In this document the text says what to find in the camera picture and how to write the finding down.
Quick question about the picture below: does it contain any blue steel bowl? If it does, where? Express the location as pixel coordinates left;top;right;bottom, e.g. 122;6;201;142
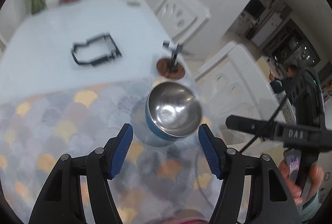
145;81;203;140

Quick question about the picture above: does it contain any pink patterned bowl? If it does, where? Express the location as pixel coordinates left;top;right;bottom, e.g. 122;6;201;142
163;209;209;224

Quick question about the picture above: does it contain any person right hand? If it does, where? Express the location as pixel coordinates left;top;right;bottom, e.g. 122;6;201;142
278;150;324;209

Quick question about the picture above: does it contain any seated person in background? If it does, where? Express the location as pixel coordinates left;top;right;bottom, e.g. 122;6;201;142
269;65;298;94

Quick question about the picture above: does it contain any white chair near right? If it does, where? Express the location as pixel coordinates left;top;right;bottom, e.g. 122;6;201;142
195;41;279;145

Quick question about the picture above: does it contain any white chair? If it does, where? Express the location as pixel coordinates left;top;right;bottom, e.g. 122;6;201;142
154;0;211;45
195;41;279;145

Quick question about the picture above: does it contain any fan pattern tablecloth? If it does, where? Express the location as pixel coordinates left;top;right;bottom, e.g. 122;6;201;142
0;77;250;224

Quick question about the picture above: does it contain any black stand wooden base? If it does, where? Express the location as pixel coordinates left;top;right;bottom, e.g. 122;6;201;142
156;41;185;80

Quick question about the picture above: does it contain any white chair far right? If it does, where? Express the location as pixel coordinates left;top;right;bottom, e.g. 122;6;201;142
154;0;211;45

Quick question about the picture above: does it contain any black cable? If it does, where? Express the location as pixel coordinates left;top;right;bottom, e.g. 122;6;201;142
237;95;289;155

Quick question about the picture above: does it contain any black plastic frame part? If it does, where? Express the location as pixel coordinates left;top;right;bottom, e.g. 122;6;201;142
71;33;122;67

